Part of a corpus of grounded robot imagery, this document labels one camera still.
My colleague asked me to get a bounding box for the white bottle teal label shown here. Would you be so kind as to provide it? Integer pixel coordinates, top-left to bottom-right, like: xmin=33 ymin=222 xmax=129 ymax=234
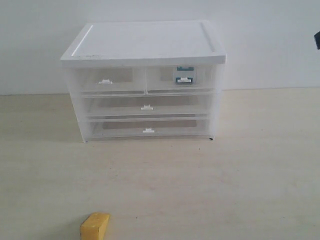
xmin=173 ymin=66 xmax=197 ymax=85

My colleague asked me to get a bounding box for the yellow wedge block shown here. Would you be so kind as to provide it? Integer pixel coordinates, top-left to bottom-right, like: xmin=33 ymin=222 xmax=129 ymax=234
xmin=79 ymin=212 xmax=110 ymax=240

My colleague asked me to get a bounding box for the white plastic drawer cabinet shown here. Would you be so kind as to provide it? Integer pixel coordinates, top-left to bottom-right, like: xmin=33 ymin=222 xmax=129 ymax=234
xmin=60 ymin=20 xmax=227 ymax=143

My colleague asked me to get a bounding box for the clear bottom wide drawer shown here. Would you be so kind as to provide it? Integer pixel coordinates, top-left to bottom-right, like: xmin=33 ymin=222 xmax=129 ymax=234
xmin=89 ymin=117 xmax=212 ymax=139

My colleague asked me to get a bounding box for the clear wide drawer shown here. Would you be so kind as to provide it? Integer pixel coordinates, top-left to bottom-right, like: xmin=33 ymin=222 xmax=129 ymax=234
xmin=89 ymin=117 xmax=212 ymax=139
xmin=83 ymin=94 xmax=213 ymax=117

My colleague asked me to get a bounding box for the clear middle wide drawer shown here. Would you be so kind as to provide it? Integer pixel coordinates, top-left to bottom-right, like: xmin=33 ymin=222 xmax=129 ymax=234
xmin=83 ymin=94 xmax=213 ymax=117

